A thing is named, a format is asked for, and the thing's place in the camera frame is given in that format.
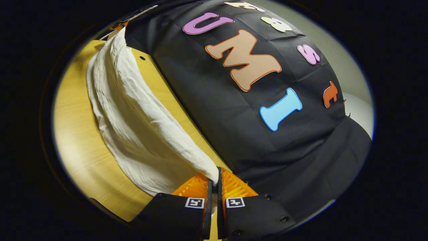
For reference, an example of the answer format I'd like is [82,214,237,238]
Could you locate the white jeans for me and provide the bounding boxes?
[86,27,220,196]

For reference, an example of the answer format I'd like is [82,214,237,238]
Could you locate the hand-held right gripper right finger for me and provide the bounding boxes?
[217,167,297,240]

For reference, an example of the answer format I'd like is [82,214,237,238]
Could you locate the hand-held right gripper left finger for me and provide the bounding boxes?
[131,173,213,240]

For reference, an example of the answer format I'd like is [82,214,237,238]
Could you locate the black backdrop cloth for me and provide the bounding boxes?
[125,0,372,223]

